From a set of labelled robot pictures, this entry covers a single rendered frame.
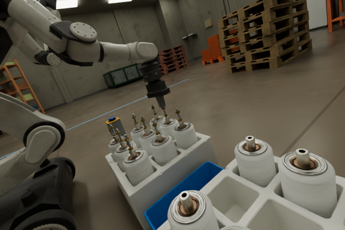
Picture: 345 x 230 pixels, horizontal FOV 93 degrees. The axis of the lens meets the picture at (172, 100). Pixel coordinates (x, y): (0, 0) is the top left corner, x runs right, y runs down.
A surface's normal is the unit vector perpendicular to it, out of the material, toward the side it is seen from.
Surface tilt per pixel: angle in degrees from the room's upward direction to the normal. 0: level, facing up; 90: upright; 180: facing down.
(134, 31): 90
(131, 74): 90
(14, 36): 133
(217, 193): 90
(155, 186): 90
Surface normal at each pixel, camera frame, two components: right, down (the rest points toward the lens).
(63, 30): 0.54, -0.54
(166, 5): 0.52, 0.06
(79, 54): -0.12, 0.71
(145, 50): 0.72, -0.05
